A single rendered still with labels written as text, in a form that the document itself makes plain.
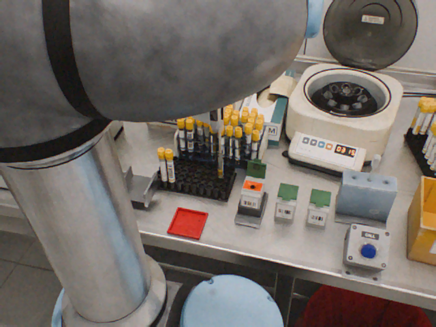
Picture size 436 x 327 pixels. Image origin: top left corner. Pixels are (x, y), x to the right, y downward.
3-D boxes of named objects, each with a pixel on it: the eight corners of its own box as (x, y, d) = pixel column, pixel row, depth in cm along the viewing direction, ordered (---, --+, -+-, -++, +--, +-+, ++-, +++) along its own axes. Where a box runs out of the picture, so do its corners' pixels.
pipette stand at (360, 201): (334, 221, 96) (342, 189, 89) (335, 197, 101) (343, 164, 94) (385, 230, 94) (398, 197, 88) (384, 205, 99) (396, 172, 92)
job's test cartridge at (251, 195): (240, 212, 96) (240, 191, 92) (245, 195, 99) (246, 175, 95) (258, 216, 95) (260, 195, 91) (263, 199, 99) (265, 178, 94)
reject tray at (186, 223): (167, 234, 94) (166, 231, 93) (178, 208, 99) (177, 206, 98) (199, 240, 93) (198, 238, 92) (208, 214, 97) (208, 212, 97)
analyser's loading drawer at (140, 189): (56, 189, 100) (50, 172, 96) (72, 169, 105) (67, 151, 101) (147, 207, 96) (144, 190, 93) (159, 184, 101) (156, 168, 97)
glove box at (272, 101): (237, 139, 115) (238, 108, 109) (256, 86, 132) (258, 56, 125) (285, 147, 113) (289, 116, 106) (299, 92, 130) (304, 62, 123)
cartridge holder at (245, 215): (234, 223, 96) (234, 212, 93) (244, 192, 102) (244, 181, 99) (259, 229, 95) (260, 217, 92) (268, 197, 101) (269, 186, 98)
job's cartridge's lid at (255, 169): (247, 158, 92) (248, 157, 93) (246, 176, 95) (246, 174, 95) (266, 161, 91) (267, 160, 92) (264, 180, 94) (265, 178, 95)
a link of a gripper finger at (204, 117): (193, 127, 93) (191, 88, 86) (221, 132, 92) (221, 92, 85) (188, 136, 90) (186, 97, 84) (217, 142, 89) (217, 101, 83)
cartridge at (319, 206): (304, 225, 95) (308, 204, 91) (307, 209, 98) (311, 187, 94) (324, 229, 94) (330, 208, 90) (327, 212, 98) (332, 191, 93)
